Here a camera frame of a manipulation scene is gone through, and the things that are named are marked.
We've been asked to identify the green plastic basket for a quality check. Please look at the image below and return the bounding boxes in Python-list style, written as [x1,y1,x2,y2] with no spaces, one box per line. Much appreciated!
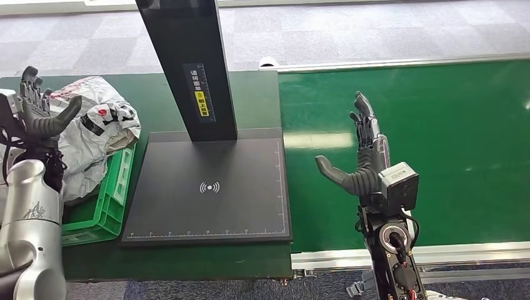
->
[61,142,138,248]

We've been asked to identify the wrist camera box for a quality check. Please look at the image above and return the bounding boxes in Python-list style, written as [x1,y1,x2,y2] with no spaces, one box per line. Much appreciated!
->
[0,88,24,139]
[378,161,421,217]

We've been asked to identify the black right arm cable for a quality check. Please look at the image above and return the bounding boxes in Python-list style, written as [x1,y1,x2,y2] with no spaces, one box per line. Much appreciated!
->
[398,208,421,250]

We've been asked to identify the black weighing scale platform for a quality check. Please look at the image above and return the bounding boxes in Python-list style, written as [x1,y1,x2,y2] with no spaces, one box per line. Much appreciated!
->
[120,128,293,248]

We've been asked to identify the grey metal conveyor bracket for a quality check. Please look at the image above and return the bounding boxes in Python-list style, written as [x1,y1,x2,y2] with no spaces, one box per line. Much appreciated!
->
[346,269,377,299]

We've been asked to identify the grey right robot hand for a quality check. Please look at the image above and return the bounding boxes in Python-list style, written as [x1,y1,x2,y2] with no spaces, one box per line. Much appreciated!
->
[314,91,392,198]

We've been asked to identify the grey plastic mailer package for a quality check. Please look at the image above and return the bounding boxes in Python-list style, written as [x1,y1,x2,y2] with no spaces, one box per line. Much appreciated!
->
[0,142,112,205]
[49,76,142,166]

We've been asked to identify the black scale column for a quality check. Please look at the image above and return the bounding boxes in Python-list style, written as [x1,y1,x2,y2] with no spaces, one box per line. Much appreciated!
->
[134,0,239,143]

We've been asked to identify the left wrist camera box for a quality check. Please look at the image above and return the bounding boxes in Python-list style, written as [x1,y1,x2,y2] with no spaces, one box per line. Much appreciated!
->
[0,88,24,139]

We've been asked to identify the green conveyor belt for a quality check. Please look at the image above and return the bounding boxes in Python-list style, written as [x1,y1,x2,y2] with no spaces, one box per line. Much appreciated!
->
[277,58,530,254]

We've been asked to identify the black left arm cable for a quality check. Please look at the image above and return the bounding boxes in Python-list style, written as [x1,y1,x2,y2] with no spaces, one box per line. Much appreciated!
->
[0,126,26,185]

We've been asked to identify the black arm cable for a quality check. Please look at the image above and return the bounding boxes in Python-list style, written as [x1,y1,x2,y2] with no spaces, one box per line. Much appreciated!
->
[398,208,421,250]
[0,126,26,185]

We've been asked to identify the aluminium conveyor side rail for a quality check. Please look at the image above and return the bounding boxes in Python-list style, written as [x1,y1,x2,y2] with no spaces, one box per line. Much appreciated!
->
[290,241,530,272]
[259,52,530,73]

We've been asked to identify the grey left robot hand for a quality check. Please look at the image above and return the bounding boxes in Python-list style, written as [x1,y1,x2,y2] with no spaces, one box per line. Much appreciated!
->
[19,66,83,141]

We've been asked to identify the dark green table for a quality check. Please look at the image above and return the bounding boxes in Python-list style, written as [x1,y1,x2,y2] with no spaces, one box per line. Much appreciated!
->
[0,70,294,283]

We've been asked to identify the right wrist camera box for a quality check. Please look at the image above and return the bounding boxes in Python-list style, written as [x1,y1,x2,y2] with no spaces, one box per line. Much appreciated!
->
[378,161,421,217]

